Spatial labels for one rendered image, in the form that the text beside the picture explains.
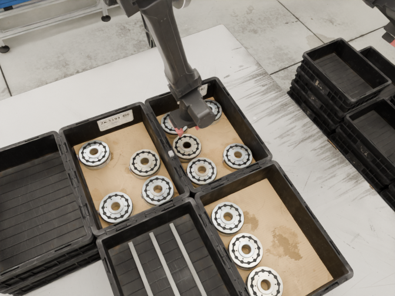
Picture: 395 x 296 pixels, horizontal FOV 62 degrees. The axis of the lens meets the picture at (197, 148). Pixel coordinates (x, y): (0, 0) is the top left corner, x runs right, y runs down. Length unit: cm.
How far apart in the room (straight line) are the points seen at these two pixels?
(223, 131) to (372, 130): 107
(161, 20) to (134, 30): 233
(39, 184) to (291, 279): 85
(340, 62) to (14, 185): 181
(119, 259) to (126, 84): 82
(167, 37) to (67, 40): 233
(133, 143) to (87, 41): 179
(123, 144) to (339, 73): 138
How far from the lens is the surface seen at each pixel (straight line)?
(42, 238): 113
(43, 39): 302
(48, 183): 120
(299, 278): 109
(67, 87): 161
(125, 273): 104
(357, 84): 211
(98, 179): 116
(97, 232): 98
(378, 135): 208
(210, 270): 104
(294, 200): 108
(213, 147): 120
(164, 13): 61
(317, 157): 144
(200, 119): 87
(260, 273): 103
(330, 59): 218
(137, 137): 122
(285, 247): 110
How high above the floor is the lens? 184
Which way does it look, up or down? 58 degrees down
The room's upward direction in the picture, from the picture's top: 6 degrees clockwise
